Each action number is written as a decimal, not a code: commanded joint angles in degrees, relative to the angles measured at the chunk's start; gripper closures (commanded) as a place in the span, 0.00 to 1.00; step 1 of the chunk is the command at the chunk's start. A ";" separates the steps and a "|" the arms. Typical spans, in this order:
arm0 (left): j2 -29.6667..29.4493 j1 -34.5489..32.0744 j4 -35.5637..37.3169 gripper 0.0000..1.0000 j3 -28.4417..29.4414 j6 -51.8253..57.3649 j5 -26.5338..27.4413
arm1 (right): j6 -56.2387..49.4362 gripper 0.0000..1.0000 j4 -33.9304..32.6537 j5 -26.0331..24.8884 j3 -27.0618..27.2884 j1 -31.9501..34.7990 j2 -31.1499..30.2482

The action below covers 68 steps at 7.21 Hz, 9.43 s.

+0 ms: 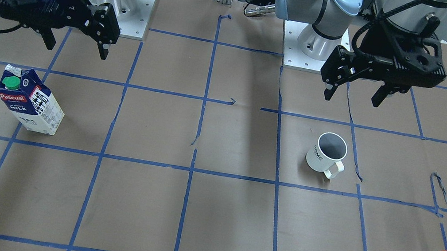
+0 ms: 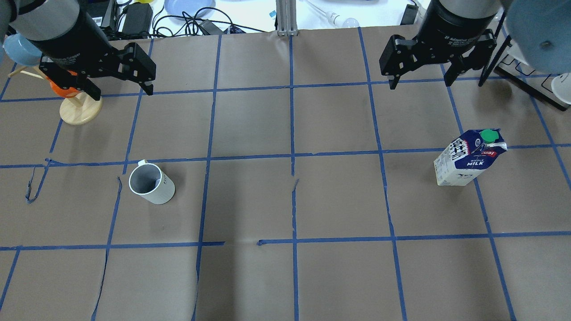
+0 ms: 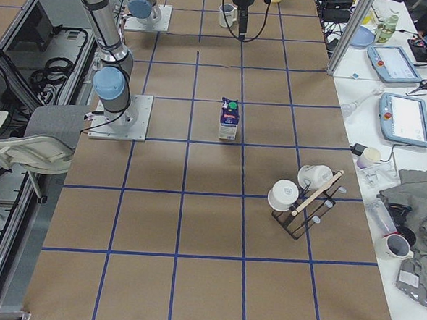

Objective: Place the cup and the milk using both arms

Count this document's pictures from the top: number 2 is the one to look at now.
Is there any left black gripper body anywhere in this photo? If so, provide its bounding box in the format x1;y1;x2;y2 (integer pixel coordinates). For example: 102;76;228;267
39;18;120;79

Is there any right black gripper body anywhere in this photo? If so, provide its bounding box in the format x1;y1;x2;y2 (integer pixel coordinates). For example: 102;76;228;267
412;0;498;66

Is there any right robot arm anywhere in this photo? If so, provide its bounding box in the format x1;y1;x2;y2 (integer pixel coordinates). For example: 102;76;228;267
379;0;571;90

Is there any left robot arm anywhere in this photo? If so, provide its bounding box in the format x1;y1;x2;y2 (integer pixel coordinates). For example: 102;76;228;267
1;0;156;100

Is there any milk carton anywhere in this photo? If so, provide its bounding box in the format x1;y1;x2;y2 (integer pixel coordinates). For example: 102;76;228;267
434;128;508;186

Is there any orange mug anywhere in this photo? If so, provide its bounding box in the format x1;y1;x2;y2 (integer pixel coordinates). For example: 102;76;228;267
46;77;82;99

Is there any wooden mug tree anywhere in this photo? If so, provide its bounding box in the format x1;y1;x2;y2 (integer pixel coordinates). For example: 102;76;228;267
7;66;103;125

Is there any black box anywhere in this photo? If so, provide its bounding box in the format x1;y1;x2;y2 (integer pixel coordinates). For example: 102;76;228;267
84;0;119;31

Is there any black power adapter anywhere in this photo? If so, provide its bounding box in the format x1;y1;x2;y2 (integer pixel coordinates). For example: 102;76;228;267
121;2;153;39

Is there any blue mug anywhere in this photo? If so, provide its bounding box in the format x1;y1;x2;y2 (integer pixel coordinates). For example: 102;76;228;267
3;34;42;66

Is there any blue plate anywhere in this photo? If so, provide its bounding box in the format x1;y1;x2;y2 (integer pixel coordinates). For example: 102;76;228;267
164;0;215;16

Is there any light bulb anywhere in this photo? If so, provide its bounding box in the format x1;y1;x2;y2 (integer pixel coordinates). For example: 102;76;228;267
305;0;360;28

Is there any white mug on rack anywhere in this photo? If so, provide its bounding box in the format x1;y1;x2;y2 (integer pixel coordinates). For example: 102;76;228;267
551;73;571;104

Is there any black cable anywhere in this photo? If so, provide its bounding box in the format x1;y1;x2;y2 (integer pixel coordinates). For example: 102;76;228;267
152;7;277;37

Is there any aluminium frame post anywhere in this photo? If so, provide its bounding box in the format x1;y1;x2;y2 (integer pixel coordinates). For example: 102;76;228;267
275;0;298;37

